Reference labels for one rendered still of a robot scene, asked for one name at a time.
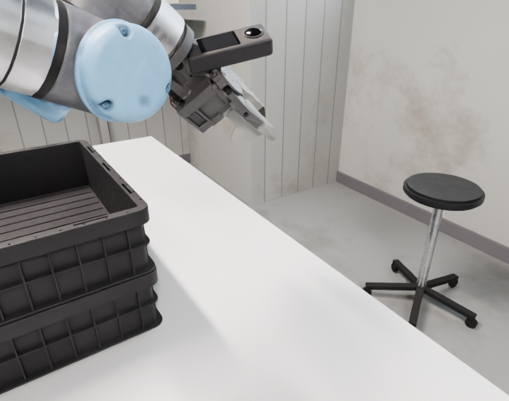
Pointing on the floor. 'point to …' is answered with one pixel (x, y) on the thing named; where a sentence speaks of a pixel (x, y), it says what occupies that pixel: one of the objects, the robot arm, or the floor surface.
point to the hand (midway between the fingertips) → (268, 120)
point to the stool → (453, 193)
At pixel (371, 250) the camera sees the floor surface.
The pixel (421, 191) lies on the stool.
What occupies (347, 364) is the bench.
